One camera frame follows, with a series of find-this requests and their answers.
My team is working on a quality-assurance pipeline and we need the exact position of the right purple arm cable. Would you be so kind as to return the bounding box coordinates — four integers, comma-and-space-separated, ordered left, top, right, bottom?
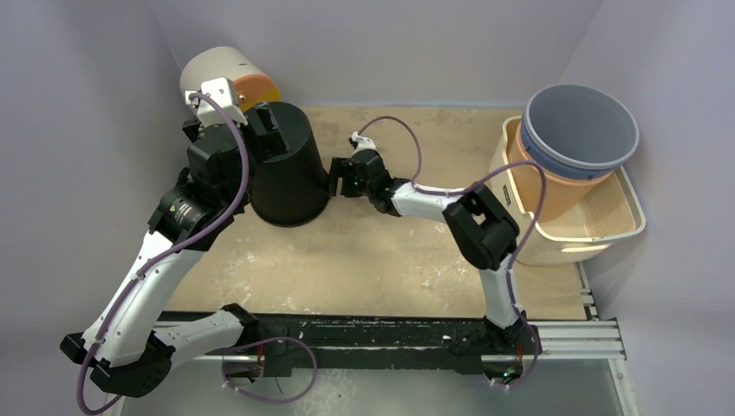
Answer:
356, 115, 549, 322

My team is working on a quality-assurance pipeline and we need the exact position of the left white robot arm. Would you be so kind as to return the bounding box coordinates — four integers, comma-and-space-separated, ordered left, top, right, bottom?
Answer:
60, 103, 286, 399

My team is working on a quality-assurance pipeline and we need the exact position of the aluminium rail frame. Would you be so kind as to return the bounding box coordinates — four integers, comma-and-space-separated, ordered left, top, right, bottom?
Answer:
120, 253, 629, 415

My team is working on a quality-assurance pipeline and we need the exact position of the white orange yellow drum toy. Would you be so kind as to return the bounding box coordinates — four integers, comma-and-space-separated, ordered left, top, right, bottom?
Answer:
179, 46, 282, 111

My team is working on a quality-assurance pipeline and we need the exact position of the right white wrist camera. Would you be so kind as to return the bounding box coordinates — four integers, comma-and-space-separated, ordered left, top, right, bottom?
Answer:
348, 132, 377, 154

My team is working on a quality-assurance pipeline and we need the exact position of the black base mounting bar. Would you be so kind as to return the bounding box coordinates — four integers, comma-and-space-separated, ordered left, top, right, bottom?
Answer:
202, 302, 543, 378

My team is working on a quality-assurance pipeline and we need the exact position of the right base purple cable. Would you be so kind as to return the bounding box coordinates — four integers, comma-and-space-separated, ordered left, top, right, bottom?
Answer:
491, 321, 543, 392

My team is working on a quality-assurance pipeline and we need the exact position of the cream laundry basket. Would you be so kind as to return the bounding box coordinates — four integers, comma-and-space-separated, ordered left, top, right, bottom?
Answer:
487, 115, 647, 265

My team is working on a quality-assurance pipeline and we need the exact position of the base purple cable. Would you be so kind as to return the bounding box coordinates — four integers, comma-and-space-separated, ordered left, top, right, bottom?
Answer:
491, 321, 543, 392
220, 335, 319, 404

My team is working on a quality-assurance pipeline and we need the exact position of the grey lavender bucket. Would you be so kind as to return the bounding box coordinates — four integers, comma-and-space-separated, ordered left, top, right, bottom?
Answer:
519, 84, 640, 180

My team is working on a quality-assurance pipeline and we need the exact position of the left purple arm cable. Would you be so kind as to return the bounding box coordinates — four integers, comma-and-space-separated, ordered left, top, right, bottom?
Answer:
76, 91, 251, 416

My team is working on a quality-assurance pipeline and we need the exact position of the orange bucket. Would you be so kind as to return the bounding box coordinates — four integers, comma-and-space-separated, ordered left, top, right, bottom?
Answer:
505, 117, 611, 222

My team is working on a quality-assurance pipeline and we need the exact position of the black large bucket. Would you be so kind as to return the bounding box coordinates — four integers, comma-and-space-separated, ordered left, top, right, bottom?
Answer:
250, 101, 329, 227

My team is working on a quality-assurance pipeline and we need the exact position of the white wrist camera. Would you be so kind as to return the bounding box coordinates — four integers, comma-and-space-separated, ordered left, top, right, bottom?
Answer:
348, 132, 377, 154
184, 77, 248, 127

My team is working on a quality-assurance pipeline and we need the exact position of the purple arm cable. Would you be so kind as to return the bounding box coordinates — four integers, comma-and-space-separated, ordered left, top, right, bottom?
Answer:
76, 91, 251, 416
356, 115, 549, 322

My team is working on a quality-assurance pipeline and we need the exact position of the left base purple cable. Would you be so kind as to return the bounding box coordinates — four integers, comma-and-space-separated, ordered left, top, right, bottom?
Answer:
220, 335, 319, 404

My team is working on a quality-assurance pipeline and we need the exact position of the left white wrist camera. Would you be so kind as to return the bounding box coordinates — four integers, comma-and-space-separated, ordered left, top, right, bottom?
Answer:
184, 77, 248, 127

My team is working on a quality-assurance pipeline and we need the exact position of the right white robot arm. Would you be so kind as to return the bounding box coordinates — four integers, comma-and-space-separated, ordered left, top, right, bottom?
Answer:
328, 149, 539, 353

